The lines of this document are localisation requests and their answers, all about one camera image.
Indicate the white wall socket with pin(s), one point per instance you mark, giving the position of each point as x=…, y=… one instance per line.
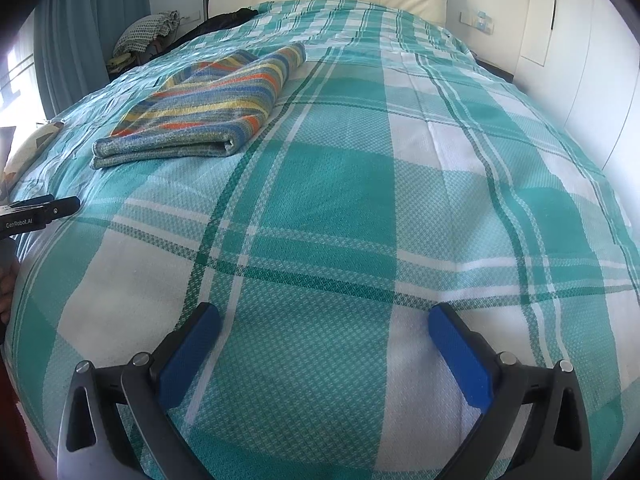
x=477, y=21

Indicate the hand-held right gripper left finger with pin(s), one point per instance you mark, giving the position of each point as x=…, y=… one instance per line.
x=187, y=360

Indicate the white wardrobe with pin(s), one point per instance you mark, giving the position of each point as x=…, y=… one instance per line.
x=585, y=60

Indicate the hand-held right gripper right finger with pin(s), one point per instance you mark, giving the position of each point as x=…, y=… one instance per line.
x=462, y=360

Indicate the dark nightstand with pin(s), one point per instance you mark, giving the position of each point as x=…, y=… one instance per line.
x=495, y=70

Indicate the yellow green cloth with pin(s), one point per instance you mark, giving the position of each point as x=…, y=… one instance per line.
x=120, y=60

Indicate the beige cushion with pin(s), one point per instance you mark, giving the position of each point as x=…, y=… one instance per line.
x=30, y=150

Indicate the grey patterned cloth bundle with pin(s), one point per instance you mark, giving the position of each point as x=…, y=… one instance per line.
x=145, y=30

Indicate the striped knitted sweater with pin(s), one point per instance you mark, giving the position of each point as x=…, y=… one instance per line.
x=210, y=100

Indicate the teal curtain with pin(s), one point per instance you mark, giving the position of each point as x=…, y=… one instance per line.
x=85, y=35

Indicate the teal white plaid blanket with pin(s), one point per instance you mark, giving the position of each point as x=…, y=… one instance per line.
x=350, y=210

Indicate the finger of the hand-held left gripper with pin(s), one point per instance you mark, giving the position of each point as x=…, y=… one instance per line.
x=62, y=207
x=35, y=200

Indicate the dark clothing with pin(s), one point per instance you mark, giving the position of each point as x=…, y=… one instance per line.
x=215, y=25

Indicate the person's left hand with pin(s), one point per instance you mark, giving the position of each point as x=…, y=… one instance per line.
x=6, y=295

